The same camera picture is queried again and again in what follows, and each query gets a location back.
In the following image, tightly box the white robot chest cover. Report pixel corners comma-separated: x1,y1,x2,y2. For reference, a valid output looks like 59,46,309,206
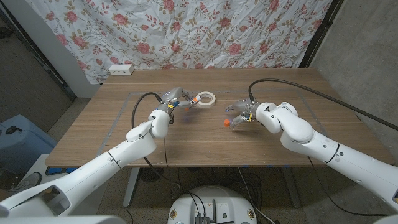
0,215,127,224

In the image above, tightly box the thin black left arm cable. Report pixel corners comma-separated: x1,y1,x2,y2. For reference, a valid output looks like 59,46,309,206
163,136,169,169

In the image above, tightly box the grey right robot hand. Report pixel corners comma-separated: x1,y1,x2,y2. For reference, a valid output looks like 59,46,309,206
224,98,261,129

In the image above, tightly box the grey sneaker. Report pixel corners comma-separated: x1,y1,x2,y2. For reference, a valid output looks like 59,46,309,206
8,172,43,194

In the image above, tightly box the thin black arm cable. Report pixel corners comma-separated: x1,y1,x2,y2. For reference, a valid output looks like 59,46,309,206
307,155,391,217
163,136,169,169

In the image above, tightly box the floral backdrop cloth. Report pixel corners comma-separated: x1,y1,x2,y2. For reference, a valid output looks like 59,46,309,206
24,0,333,85

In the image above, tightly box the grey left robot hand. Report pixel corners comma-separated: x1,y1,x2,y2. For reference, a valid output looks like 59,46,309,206
157,86,200,116

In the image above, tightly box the blue plastic bin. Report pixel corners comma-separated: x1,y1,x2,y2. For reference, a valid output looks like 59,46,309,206
0,114,58,175

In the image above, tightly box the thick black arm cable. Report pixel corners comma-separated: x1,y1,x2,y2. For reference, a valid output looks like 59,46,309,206
131,91,183,194
248,77,398,131

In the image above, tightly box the white power strip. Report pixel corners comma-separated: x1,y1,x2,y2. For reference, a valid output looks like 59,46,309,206
108,63,135,76

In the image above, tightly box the beige masking tape roll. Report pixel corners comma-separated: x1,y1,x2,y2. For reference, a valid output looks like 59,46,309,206
195,91,217,109

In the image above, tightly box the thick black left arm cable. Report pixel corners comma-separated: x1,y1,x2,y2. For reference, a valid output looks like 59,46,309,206
131,91,183,194

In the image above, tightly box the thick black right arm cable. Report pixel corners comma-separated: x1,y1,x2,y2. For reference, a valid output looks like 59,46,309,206
248,77,398,131

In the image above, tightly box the white table leg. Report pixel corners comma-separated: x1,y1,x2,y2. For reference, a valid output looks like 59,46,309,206
123,167,141,208

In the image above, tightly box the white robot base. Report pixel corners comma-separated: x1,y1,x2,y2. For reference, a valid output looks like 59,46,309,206
167,185,258,224

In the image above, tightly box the grey table leg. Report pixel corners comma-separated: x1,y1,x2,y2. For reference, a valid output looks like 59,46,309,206
280,166,303,208

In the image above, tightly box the white floor cable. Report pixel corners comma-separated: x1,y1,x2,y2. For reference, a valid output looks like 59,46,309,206
238,167,277,224

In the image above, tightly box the orange and white glue stick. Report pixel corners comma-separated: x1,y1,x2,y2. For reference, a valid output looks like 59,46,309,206
185,95,202,111

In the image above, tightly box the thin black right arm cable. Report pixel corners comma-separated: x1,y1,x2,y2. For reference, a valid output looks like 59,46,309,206
307,155,391,217

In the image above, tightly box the black backdrop stand pole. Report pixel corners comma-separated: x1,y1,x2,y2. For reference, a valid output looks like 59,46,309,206
298,0,345,68

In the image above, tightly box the black metal rail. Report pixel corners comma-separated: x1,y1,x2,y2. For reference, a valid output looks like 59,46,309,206
0,6,78,101

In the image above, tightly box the black round floor fan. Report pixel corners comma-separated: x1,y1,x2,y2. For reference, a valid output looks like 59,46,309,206
138,167,165,184

